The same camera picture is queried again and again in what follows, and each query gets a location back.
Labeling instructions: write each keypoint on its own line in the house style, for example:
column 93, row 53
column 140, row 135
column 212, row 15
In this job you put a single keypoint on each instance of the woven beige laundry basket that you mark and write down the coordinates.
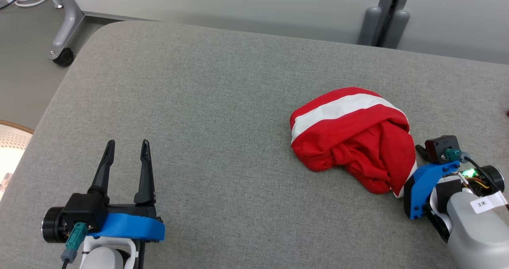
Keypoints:
column 14, row 145

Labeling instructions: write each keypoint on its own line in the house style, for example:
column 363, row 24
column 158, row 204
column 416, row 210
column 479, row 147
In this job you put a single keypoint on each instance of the red shorts with white stripe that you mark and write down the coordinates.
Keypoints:
column 350, row 141

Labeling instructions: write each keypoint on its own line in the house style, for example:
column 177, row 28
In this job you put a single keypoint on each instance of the white paper tag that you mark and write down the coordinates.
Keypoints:
column 487, row 203

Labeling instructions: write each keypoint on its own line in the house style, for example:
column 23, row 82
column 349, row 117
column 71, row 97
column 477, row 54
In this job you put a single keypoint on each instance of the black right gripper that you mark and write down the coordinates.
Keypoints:
column 447, row 189

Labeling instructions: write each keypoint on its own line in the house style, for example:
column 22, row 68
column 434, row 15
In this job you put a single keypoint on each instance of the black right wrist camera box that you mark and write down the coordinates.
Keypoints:
column 439, row 147

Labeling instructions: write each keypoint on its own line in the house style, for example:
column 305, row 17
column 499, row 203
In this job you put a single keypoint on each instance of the blue right camera mount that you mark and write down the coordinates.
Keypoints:
column 423, row 185

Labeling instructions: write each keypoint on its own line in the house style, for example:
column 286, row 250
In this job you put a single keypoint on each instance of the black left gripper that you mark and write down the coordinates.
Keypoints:
column 131, row 210

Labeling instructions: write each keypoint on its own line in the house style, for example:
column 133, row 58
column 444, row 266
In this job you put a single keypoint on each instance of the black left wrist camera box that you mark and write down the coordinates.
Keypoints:
column 83, row 211

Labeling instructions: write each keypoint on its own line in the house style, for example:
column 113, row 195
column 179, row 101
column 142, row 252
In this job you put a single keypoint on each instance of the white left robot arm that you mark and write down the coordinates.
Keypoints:
column 103, row 259

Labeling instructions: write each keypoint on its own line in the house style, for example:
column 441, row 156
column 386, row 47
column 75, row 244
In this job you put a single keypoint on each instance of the blue left camera mount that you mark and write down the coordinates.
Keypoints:
column 127, row 227

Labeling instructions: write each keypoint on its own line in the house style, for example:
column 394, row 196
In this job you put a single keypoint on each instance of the grey partition post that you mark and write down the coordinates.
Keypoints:
column 383, row 14

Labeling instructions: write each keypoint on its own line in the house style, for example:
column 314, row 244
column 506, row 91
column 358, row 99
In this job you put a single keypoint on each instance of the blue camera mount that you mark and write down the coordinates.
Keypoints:
column 127, row 227
column 423, row 185

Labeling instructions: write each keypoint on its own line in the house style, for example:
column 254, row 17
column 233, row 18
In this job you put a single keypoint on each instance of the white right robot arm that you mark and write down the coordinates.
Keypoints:
column 477, row 237

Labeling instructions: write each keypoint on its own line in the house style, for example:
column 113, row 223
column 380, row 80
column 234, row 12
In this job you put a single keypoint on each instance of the grey desk leg with caster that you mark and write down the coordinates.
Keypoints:
column 67, row 20

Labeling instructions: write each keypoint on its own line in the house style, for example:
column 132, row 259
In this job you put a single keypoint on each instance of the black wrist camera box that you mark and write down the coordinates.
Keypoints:
column 83, row 211
column 439, row 147

